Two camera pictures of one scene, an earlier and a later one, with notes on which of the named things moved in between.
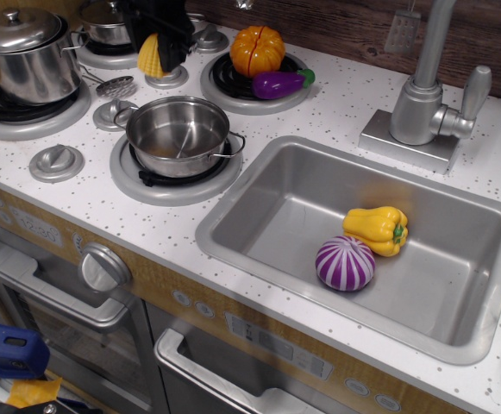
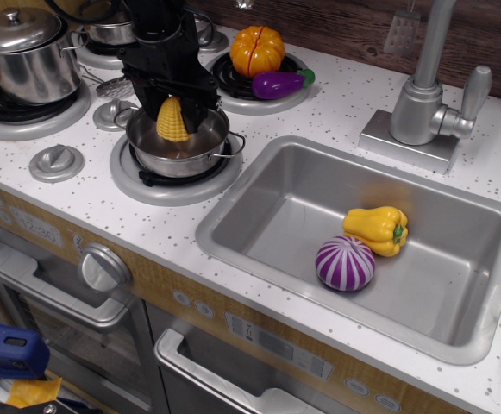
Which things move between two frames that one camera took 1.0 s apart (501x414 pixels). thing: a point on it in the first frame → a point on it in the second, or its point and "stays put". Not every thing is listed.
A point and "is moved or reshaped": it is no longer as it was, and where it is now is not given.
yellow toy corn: x=148 y=58 is moved or reshaped
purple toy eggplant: x=278 y=84 stays put
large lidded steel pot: x=33 y=55 stays put
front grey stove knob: x=56 y=164 stays put
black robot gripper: x=170 y=19 → x=167 y=35
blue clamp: x=10 y=351 stays put
